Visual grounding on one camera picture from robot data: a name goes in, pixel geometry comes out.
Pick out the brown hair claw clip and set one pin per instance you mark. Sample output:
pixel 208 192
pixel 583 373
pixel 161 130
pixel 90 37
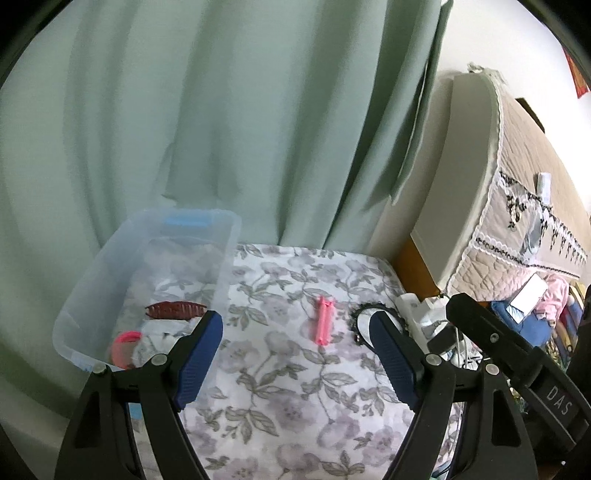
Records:
pixel 175 310

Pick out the pink hair roller clip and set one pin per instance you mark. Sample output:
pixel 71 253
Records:
pixel 326 312

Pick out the black decorated headband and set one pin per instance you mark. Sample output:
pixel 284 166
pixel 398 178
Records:
pixel 360 322

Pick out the green curtain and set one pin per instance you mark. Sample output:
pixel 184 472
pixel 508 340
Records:
pixel 303 117

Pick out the white padded headboard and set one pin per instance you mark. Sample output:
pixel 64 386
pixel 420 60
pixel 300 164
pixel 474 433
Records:
pixel 426 230

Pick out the clear plastic storage box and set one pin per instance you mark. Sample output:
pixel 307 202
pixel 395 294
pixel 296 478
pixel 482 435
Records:
pixel 159 254

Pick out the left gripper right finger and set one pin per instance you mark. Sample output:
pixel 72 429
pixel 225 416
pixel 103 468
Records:
pixel 493 442

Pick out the floral white table cloth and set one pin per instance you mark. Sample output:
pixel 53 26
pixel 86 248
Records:
pixel 278 406

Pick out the beige quilted lace cover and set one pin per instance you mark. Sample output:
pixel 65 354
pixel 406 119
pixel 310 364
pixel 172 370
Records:
pixel 518 235

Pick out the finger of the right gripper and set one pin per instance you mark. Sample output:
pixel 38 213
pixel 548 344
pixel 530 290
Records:
pixel 517 359

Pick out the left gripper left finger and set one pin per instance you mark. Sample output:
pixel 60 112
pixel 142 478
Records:
pixel 99 441

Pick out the white power strip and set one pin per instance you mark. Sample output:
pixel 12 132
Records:
pixel 428 324

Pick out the white remote control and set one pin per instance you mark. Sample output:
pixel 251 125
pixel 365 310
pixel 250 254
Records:
pixel 543 186

